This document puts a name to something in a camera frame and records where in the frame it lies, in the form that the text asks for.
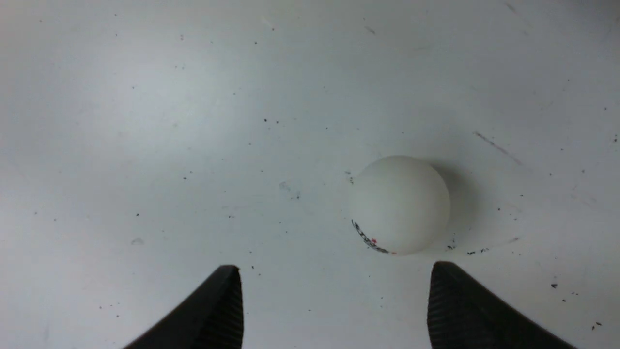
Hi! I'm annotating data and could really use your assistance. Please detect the white ball with logo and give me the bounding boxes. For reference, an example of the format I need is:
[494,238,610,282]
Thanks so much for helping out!
[350,156,451,256]

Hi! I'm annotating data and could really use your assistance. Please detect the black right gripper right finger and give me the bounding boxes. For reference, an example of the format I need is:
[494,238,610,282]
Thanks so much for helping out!
[427,261,573,349]

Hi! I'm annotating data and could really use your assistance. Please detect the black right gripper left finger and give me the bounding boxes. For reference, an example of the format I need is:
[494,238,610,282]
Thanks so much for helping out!
[126,265,244,349]

